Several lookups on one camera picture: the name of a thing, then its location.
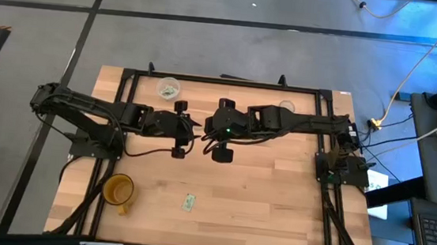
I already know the black beam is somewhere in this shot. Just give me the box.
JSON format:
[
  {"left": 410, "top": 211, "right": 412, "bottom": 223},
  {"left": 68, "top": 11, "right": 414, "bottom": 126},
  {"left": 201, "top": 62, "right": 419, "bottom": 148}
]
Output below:
[{"left": 364, "top": 171, "right": 428, "bottom": 213}]

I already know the black metal table frame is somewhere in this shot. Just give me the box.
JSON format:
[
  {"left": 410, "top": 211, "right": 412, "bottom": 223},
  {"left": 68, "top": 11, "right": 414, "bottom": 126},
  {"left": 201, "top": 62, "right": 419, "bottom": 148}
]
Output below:
[{"left": 43, "top": 53, "right": 393, "bottom": 245}]

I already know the small clear plastic bin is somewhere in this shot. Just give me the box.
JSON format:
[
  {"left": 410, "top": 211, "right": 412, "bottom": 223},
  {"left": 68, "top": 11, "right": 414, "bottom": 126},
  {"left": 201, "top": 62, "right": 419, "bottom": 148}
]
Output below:
[{"left": 278, "top": 99, "right": 297, "bottom": 114}]

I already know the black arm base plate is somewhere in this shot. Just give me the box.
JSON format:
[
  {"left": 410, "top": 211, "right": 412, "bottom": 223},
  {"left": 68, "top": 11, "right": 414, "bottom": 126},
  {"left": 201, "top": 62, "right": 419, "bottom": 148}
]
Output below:
[
  {"left": 62, "top": 124, "right": 128, "bottom": 162},
  {"left": 312, "top": 152, "right": 373, "bottom": 189}
]

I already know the cream floor cable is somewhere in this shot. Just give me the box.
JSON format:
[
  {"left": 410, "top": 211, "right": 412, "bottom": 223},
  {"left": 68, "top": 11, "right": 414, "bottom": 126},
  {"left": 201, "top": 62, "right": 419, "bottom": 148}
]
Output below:
[{"left": 335, "top": 0, "right": 417, "bottom": 22}]

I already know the yellow cable plug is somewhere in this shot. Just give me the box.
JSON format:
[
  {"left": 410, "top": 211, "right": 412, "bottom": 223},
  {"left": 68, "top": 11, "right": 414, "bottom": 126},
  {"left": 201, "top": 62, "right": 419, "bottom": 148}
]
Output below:
[{"left": 367, "top": 116, "right": 385, "bottom": 130}]

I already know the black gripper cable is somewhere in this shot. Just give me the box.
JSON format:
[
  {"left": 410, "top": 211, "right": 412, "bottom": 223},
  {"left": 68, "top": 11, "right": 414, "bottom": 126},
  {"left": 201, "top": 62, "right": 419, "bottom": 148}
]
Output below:
[{"left": 119, "top": 122, "right": 199, "bottom": 164}]

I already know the white paper sheet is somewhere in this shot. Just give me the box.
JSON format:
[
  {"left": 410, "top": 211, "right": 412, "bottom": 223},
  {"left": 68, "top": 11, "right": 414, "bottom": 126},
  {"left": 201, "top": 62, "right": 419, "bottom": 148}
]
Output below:
[{"left": 363, "top": 168, "right": 392, "bottom": 221}]

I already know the yellow mug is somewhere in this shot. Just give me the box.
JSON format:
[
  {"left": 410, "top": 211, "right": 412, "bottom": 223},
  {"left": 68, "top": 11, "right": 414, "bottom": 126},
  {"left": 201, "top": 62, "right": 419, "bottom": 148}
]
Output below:
[{"left": 99, "top": 171, "right": 138, "bottom": 217}]

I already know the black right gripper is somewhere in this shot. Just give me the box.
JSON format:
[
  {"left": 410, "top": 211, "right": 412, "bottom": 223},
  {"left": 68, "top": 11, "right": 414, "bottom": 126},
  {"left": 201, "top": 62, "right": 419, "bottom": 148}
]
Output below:
[{"left": 201, "top": 96, "right": 252, "bottom": 166}]

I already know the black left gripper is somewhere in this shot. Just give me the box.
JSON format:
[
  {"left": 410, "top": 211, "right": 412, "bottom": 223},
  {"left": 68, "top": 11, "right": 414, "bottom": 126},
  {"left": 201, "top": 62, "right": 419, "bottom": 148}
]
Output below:
[{"left": 148, "top": 98, "right": 205, "bottom": 161}]

